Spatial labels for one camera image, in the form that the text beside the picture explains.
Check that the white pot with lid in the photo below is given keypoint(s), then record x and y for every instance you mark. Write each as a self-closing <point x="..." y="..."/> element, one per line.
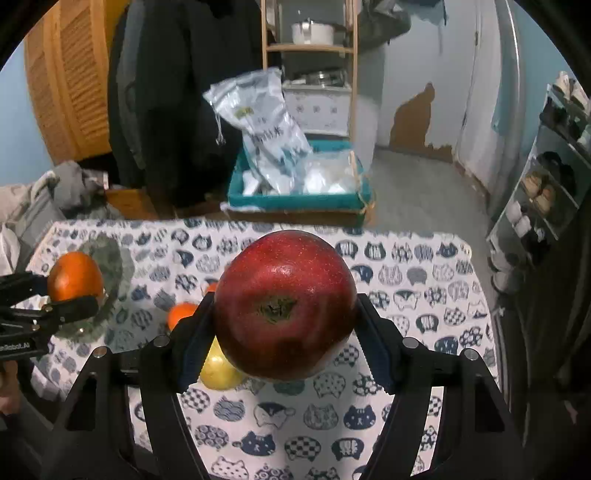
<point x="311" y="32"/>

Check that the grey shoe rack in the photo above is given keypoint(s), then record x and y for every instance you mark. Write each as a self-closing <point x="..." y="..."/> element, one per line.
<point x="549" y="189"/>

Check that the teal storage box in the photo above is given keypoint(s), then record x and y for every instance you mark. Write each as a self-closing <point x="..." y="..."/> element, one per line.
<point x="245" y="190"/>

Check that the white patterned storage box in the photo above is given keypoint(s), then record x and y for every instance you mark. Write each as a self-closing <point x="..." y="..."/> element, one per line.
<point x="319" y="110"/>

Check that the yellow pear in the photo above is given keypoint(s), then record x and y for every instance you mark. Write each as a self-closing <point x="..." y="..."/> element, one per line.
<point x="218" y="373"/>

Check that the wooden louvered wardrobe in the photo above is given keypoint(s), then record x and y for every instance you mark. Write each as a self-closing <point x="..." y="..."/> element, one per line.
<point x="66" y="64"/>

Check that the large orange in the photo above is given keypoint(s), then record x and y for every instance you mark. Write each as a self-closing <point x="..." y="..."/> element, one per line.
<point x="75" y="274"/>

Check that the clear plastic bag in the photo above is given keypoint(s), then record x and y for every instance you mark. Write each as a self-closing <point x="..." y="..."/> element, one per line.
<point x="330" y="173"/>

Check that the wooden drawer box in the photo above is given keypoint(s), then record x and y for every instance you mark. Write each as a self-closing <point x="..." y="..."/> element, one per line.
<point x="133" y="204"/>

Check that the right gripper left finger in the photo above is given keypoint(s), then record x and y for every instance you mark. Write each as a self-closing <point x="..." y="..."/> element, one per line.
<point x="92" y="437"/>

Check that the cat pattern tablecloth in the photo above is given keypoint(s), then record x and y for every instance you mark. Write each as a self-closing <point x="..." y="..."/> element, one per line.
<point x="322" y="427"/>

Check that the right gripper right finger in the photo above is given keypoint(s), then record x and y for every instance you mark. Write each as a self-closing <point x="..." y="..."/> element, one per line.
<point x="476" y="439"/>

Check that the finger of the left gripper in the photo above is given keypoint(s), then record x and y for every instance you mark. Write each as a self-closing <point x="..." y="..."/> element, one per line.
<point x="17" y="287"/>
<point x="65" y="312"/>

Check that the black hanging jacket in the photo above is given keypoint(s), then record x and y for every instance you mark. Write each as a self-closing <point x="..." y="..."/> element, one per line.
<point x="164" y="56"/>

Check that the person's left hand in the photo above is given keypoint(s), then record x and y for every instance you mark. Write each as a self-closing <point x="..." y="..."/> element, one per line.
<point x="10" y="394"/>

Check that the wooden shelf rack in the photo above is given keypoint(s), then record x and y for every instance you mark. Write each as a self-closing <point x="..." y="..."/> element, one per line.
<point x="276" y="21"/>

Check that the white rice bag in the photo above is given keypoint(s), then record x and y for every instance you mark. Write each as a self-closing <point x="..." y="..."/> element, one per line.
<point x="254" y="104"/>

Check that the steel steamer pot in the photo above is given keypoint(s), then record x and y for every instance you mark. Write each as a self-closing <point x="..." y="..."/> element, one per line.
<point x="334" y="77"/>

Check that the red apple back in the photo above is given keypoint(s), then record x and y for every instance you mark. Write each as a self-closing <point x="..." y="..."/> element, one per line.
<point x="285" y="306"/>

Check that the pile of grey clothes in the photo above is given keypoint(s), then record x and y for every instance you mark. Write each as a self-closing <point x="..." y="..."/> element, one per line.
<point x="29" y="210"/>

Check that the grey metal pipe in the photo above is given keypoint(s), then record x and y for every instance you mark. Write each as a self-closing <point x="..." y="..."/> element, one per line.
<point x="510" y="110"/>

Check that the small tangerine back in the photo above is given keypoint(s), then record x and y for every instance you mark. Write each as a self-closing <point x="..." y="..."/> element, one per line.
<point x="179" y="312"/>

